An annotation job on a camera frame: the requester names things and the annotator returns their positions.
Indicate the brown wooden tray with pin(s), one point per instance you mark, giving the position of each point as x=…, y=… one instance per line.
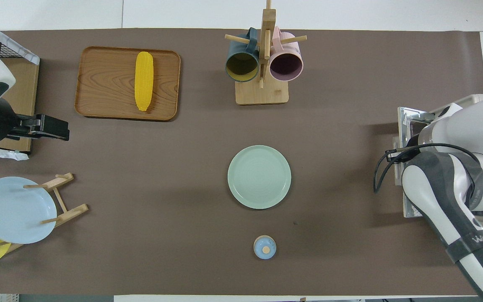
x=103, y=84

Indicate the yellow corn cob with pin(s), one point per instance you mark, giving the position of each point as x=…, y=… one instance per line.
x=144, y=79

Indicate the wooden plate rack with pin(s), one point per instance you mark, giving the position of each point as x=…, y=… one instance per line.
x=71, y=212

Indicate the wooden mug tree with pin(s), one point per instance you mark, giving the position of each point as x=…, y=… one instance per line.
x=262, y=94

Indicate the pink mug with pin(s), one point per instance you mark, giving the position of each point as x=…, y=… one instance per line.
x=286, y=67

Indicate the narrow wooden board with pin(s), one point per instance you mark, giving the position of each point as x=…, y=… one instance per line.
x=25, y=84

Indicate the brown table mat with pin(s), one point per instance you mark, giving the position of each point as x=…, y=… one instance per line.
x=183, y=188

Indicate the cream toaster oven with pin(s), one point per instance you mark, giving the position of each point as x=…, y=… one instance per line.
x=476, y=100

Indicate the pale green plate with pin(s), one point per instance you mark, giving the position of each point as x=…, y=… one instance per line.
x=259, y=177

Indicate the small blue call bell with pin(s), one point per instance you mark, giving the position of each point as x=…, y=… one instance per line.
x=264, y=247

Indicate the light blue plate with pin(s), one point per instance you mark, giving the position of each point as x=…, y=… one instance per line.
x=11, y=214

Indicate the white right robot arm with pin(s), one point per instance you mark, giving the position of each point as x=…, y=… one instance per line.
x=447, y=201

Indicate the white checked cloth liner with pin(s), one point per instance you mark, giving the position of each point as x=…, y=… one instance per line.
x=19, y=47

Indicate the dark blue mug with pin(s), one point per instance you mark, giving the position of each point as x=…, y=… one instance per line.
x=241, y=67

